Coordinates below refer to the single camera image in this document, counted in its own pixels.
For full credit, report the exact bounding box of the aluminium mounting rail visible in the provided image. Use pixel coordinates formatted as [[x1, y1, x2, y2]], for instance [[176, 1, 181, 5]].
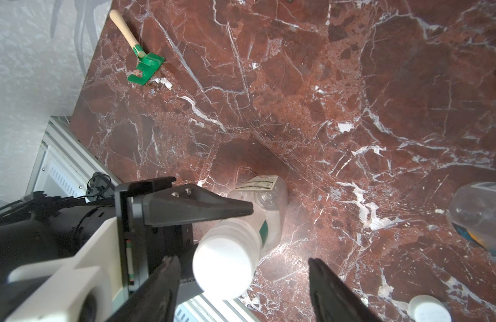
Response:
[[25, 116, 121, 197]]

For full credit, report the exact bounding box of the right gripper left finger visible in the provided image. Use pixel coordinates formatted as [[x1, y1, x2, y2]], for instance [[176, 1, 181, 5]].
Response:
[[108, 256, 181, 321]]

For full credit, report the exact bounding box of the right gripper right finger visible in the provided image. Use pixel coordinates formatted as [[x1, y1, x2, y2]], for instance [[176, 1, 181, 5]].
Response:
[[308, 258, 381, 322]]

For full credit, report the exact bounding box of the clear bottle with yellow label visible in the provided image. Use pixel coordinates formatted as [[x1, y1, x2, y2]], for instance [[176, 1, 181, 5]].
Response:
[[207, 174, 289, 258]]

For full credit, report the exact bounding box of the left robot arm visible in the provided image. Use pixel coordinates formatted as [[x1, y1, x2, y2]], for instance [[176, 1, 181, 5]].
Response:
[[0, 173, 254, 292]]

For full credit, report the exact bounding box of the green toy rake wooden handle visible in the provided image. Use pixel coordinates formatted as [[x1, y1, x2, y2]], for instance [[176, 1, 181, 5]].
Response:
[[109, 9, 165, 85]]

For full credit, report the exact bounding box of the clear bottle with blue label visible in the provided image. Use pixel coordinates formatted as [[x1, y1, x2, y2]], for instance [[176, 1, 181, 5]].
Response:
[[445, 182, 496, 256]]

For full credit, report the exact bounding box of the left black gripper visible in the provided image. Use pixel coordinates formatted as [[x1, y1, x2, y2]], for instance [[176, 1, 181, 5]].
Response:
[[114, 177, 254, 303]]

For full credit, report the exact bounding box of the white bottle cap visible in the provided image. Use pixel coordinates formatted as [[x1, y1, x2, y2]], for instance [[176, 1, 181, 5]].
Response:
[[192, 221, 261, 300], [408, 295, 452, 322]]

